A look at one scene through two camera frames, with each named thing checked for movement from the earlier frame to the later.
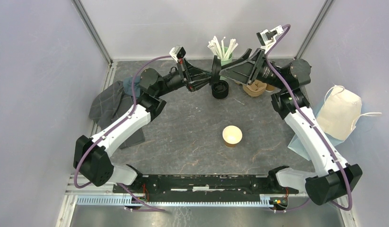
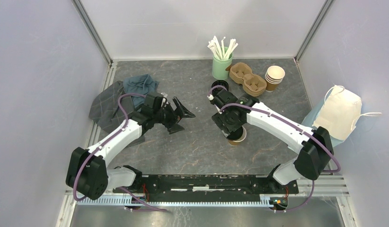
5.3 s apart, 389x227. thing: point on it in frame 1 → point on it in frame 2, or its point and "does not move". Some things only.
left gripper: (188, 72) → (181, 112)
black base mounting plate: (205, 188) does not move
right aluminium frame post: (313, 29) does not move
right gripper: (246, 72) → (220, 122)
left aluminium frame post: (93, 30) does not move
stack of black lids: (220, 89) does not move
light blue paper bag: (336, 112) does not move
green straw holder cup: (226, 56) → (219, 66)
